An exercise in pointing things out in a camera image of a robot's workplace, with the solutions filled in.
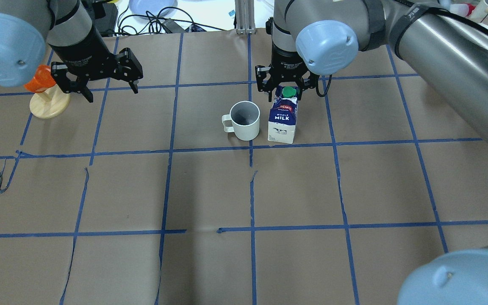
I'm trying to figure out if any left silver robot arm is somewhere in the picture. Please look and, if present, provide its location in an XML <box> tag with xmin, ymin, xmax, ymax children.
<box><xmin>0</xmin><ymin>0</ymin><xmax>144</xmax><ymax>103</ymax></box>

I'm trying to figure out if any orange cup on stand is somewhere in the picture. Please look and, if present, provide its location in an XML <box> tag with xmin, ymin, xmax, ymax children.
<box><xmin>23</xmin><ymin>64</ymin><xmax>56</xmax><ymax>93</ymax></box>

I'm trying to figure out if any black braided cable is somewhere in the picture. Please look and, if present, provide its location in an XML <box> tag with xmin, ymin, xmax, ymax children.
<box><xmin>392</xmin><ymin>0</ymin><xmax>488</xmax><ymax>53</ymax></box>

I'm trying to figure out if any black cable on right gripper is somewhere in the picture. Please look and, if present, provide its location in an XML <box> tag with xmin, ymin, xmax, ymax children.
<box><xmin>318</xmin><ymin>74</ymin><xmax>333</xmax><ymax>98</ymax></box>

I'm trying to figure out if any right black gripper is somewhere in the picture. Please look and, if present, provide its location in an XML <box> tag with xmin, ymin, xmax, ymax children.
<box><xmin>256</xmin><ymin>43</ymin><xmax>317</xmax><ymax>103</ymax></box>

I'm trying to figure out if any aluminium profile post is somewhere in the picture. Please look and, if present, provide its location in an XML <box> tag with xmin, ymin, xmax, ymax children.
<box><xmin>235</xmin><ymin>0</ymin><xmax>256</xmax><ymax>35</ymax></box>

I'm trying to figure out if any blue white milk carton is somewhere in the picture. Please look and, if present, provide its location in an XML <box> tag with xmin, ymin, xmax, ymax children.
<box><xmin>267</xmin><ymin>86</ymin><xmax>299</xmax><ymax>144</ymax></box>

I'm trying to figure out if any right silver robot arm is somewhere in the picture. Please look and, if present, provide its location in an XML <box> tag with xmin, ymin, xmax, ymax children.
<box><xmin>255</xmin><ymin>0</ymin><xmax>488</xmax><ymax>305</ymax></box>

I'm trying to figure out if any light blue plate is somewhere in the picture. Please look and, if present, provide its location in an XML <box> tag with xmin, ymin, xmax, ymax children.
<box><xmin>128</xmin><ymin>0</ymin><xmax>177</xmax><ymax>16</ymax></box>

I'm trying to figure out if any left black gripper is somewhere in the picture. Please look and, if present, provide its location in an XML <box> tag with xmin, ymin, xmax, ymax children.
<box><xmin>52</xmin><ymin>32</ymin><xmax>144</xmax><ymax>103</ymax></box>

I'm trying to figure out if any white mug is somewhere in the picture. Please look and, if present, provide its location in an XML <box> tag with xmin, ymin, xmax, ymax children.
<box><xmin>221</xmin><ymin>101</ymin><xmax>260</xmax><ymax>141</ymax></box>

